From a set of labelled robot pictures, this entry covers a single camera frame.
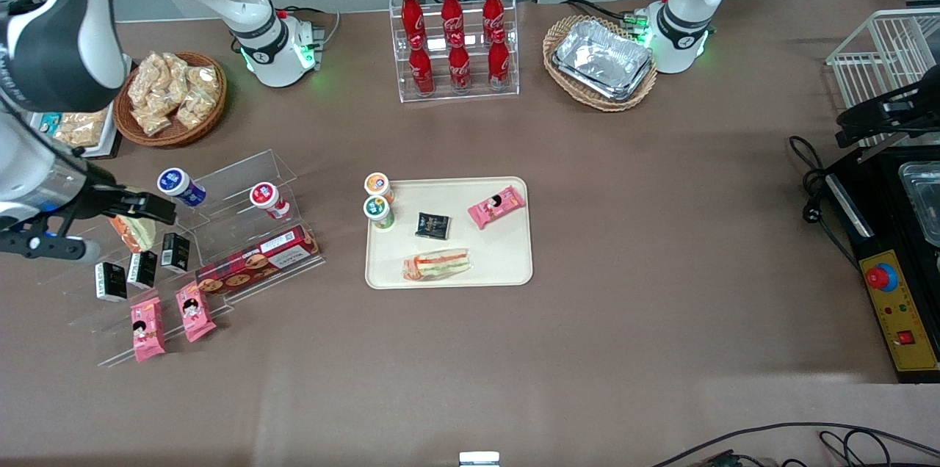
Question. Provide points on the clear acrylic bottle rack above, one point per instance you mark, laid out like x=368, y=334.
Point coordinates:
x=514, y=48

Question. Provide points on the triangular wrapped sandwich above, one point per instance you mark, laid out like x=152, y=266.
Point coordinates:
x=139, y=236

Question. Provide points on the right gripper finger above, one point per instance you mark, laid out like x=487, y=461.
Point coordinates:
x=147, y=208

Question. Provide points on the white rectangular snack tray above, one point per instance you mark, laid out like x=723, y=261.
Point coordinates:
x=111, y=125

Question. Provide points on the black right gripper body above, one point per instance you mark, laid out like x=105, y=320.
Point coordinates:
x=97, y=199

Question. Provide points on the black tissue pack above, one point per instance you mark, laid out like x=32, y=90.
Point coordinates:
x=175, y=252
x=111, y=283
x=432, y=226
x=142, y=269

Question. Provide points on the orange-lid cup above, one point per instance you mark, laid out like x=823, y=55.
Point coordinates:
x=377, y=184

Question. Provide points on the small blue snack packet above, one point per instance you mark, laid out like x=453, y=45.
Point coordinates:
x=48, y=122

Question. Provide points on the small white device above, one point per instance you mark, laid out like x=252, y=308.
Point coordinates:
x=479, y=460

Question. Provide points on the red cola bottle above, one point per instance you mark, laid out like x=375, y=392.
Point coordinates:
x=421, y=70
x=493, y=10
x=499, y=64
x=412, y=15
x=452, y=12
x=460, y=69

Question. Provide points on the aluminium foil tray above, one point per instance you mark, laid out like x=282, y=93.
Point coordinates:
x=602, y=59

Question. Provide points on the metal food container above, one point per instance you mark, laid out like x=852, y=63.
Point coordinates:
x=924, y=203

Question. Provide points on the light oval wicker basket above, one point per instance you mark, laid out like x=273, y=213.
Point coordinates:
x=562, y=30

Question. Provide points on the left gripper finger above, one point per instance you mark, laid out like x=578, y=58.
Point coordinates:
x=874, y=122

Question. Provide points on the pink snack packet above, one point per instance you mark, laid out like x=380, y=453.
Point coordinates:
x=147, y=331
x=496, y=207
x=195, y=311

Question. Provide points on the dark round wicker basket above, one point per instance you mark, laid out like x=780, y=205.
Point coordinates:
x=209, y=122

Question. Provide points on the black sealing machine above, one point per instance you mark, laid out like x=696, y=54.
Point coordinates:
x=899, y=305

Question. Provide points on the green-lid cup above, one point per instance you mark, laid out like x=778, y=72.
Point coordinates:
x=378, y=211

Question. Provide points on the red cookie box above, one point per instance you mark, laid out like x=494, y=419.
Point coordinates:
x=257, y=260

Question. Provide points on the clear acrylic display stand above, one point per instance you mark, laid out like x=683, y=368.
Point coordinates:
x=235, y=173

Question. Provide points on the long plastic-wrapped sandwich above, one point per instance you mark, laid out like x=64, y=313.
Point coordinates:
x=437, y=265

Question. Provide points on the cream plastic tray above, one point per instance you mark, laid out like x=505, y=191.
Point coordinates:
x=499, y=254

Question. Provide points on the red-cap white bottle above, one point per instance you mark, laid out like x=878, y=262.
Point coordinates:
x=268, y=199

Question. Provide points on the blue-cap white bottle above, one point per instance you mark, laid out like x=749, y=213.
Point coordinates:
x=180, y=186

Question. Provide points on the clear bag of crackers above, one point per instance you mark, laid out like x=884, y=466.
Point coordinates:
x=147, y=81
x=178, y=78
x=81, y=129
x=198, y=96
x=153, y=122

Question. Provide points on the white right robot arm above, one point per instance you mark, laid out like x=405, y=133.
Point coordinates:
x=66, y=34

